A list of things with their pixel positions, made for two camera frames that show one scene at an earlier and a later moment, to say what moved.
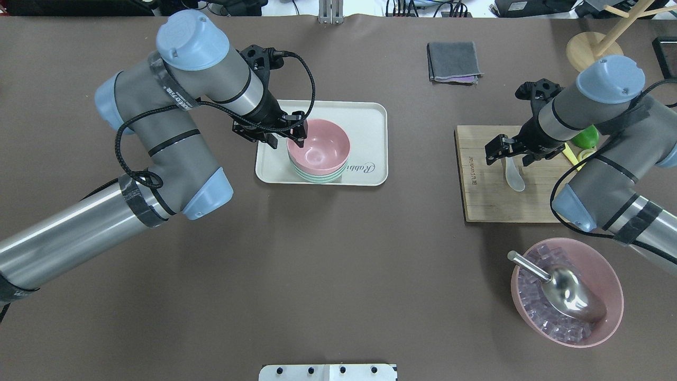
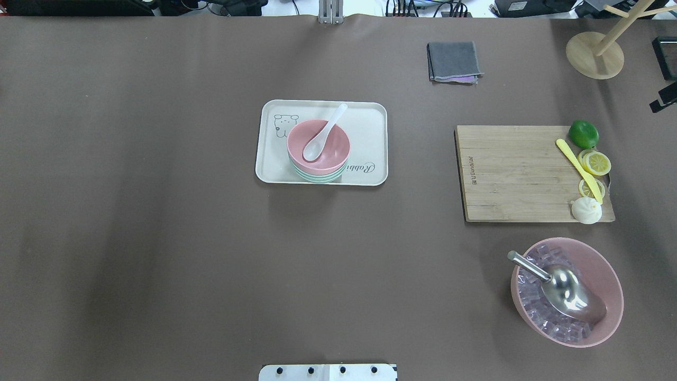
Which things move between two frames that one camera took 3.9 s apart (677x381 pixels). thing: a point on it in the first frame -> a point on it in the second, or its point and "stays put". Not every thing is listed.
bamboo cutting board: [486, 197] stays put
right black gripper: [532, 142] -> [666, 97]
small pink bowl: [326, 148] stays put
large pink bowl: [551, 322] stays put
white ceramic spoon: [514, 178] -> [316, 146]
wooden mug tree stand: [585, 48] stays put
